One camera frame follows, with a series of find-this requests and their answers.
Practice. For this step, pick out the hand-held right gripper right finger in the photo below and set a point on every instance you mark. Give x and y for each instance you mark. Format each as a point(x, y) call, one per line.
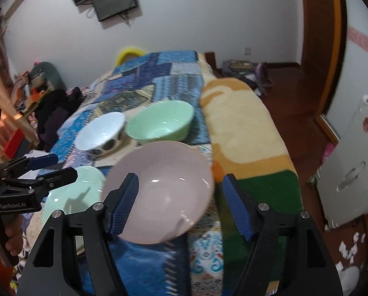
point(238, 206)

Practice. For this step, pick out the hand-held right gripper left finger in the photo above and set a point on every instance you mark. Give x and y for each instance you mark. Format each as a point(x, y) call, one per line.
point(124, 206)

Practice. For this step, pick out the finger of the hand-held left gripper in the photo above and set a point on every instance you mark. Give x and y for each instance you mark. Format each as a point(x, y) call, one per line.
point(43, 161)
point(60, 177)

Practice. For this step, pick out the green plate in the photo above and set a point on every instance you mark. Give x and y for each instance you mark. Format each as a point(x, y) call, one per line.
point(76, 191)

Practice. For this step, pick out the pink bowl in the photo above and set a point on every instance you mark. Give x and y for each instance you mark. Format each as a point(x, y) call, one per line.
point(165, 185)

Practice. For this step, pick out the white bowl with dark dots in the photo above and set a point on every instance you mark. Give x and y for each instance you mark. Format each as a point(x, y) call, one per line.
point(97, 129)

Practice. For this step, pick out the green bowl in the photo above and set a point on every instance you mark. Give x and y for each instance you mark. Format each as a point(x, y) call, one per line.
point(159, 123)

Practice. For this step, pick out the person's left hand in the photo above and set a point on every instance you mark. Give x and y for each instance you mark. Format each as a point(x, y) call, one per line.
point(14, 237)

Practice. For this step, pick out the white paper sheets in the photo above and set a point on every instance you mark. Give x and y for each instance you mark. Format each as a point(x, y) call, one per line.
point(63, 164)

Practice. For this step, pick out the red box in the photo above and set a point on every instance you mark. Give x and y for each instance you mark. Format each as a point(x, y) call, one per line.
point(14, 141)

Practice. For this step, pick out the black clothes pile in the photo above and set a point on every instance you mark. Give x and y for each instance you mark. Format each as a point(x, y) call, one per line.
point(53, 111)

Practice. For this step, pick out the green storage box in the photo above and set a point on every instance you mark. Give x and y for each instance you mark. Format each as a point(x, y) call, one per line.
point(33, 108)

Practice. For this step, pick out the pile of cardboard boxes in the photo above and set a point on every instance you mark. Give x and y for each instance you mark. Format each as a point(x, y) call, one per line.
point(20, 92)

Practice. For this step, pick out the small pink ornament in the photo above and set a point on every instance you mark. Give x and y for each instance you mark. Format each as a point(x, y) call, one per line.
point(36, 63)

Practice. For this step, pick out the white foam scraps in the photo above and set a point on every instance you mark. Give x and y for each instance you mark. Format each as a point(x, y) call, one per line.
point(350, 274)

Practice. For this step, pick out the grey pink bag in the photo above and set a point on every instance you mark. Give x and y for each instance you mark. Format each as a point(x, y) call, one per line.
point(262, 74)

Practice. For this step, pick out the blue patchwork blanket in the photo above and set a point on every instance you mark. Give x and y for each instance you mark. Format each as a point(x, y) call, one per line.
point(171, 77)

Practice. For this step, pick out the yellow foam tube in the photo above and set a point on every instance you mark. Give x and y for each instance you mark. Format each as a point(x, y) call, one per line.
point(130, 50)

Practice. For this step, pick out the patterned dark bag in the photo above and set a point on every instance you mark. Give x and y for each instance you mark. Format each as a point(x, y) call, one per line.
point(239, 65)

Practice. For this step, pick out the small black monitor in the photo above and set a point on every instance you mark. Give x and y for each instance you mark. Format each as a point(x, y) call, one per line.
point(114, 1)

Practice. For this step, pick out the brown wooden door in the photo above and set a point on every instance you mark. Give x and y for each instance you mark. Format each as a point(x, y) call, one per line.
point(319, 37)

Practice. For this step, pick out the wooden bed frame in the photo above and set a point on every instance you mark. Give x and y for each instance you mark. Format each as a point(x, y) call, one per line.
point(210, 60)

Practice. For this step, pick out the white wall socket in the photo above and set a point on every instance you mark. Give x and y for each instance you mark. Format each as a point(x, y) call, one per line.
point(247, 51)

